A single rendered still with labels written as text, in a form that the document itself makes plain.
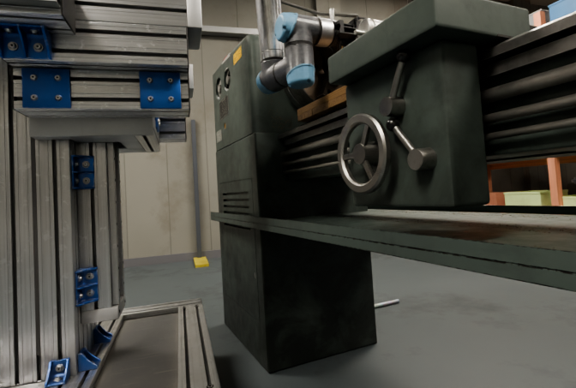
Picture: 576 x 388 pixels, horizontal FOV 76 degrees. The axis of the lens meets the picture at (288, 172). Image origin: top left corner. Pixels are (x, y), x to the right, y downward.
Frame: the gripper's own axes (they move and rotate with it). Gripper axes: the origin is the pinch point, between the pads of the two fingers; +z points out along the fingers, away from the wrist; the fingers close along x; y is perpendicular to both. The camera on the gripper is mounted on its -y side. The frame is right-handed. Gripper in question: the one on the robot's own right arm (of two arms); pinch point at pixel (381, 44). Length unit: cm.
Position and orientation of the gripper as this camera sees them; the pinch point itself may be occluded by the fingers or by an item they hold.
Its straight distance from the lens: 124.4
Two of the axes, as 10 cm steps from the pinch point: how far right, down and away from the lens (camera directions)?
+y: 4.1, -0.6, -9.1
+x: -0.6, -10.0, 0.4
